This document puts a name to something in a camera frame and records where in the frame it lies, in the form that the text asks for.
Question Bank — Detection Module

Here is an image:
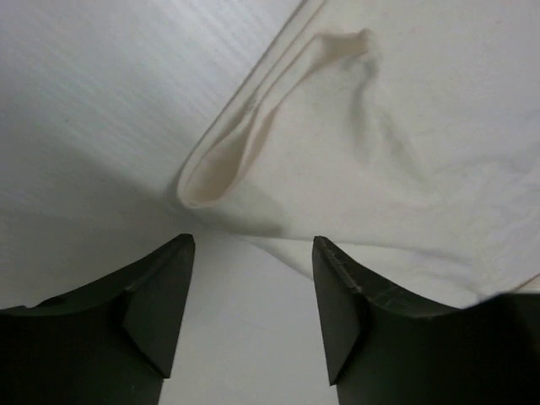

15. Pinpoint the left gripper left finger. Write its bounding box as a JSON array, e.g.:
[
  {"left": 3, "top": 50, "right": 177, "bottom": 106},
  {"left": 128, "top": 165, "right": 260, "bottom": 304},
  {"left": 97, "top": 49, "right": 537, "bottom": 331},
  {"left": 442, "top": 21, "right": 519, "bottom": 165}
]
[{"left": 1, "top": 234, "right": 195, "bottom": 404}]

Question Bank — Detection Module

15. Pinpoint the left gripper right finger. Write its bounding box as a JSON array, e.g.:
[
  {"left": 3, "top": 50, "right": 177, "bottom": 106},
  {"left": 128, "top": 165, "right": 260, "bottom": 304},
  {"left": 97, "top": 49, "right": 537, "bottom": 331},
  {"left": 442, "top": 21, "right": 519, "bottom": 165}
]
[{"left": 312, "top": 236, "right": 539, "bottom": 404}]

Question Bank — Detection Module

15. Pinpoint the white t shirt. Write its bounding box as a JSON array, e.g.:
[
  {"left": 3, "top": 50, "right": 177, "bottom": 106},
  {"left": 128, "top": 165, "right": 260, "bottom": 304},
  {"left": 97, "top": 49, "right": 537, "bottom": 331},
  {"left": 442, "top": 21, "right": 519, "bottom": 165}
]
[{"left": 176, "top": 1, "right": 539, "bottom": 307}]

